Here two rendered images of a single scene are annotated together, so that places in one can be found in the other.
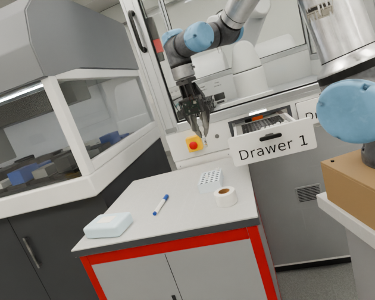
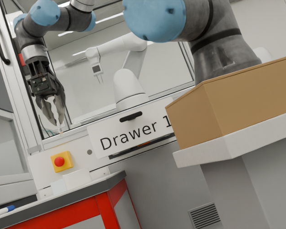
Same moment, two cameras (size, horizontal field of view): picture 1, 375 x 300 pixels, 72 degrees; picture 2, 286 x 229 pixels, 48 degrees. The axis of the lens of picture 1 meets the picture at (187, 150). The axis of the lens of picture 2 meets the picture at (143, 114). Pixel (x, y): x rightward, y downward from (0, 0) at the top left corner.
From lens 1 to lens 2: 0.40 m
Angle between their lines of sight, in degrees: 26
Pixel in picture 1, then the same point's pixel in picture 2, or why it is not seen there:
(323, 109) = (127, 12)
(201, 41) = (45, 12)
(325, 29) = not seen: outside the picture
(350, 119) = (145, 11)
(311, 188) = (206, 208)
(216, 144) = (90, 162)
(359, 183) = (185, 96)
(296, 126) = (158, 106)
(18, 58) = not seen: outside the picture
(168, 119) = (31, 136)
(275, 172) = (161, 191)
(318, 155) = not seen: hidden behind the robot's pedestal
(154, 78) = (17, 91)
